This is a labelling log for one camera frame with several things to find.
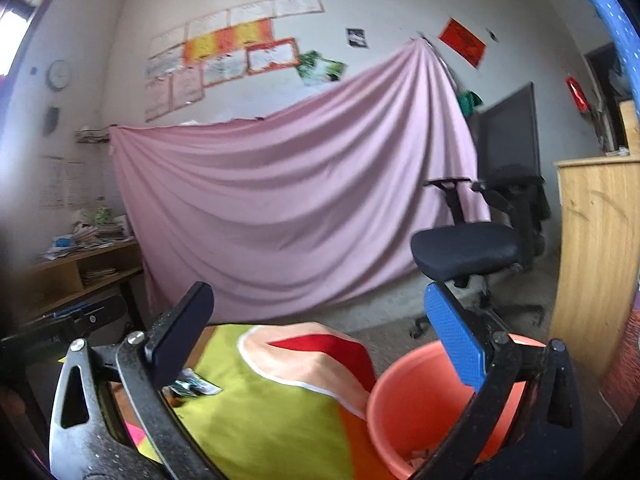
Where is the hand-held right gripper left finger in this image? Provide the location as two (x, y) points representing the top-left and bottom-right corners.
(48, 281), (226, 480)

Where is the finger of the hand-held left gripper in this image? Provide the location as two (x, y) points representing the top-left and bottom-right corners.
(42, 295), (131, 332)

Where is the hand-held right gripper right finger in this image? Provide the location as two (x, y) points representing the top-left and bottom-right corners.
(415, 282), (583, 480)

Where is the green and blue foil packet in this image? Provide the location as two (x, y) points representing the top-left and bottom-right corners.
(170, 369), (222, 399)

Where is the salmon plastic bucket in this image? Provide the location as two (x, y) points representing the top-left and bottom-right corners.
(366, 334), (546, 480)

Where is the thin stack of papers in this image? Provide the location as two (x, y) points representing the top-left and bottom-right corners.
(80, 267), (118, 286)

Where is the wooden desk shelf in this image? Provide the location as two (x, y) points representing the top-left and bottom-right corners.
(10, 240), (146, 341)

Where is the pile of papers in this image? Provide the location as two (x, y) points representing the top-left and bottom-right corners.
(42, 225), (131, 261)

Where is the black office chair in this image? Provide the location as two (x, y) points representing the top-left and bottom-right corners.
(410, 81), (551, 338)

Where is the multicoloured patchwork blanket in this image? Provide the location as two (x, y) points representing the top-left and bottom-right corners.
(115, 321), (396, 480)

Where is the wooden cabinet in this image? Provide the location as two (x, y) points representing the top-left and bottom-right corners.
(549, 156), (640, 378)

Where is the pink hanging sheet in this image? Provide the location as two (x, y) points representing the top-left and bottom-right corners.
(109, 37), (491, 325)

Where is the green hanging item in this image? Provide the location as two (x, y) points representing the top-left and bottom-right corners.
(457, 90), (483, 116)

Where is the red hanging object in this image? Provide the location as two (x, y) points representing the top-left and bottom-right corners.
(566, 76), (587, 111)

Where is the green landscape photo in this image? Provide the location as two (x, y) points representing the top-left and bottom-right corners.
(312, 58), (347, 86)
(296, 50), (321, 81)

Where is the wooden framed window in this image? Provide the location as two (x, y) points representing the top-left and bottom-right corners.
(0, 0), (76, 76)

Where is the blue printed curtain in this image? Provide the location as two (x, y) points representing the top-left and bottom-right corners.
(555, 0), (640, 426)

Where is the white wall calendar sheet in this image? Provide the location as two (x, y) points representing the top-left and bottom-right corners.
(40, 156), (67, 209)
(65, 161), (87, 208)

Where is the round wall clock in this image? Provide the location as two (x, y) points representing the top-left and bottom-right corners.
(48, 60), (72, 90)

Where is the group of wall certificates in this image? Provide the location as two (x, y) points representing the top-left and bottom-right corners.
(144, 0), (325, 123)

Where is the red paper wall decoration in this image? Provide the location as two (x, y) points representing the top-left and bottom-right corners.
(438, 17), (487, 68)

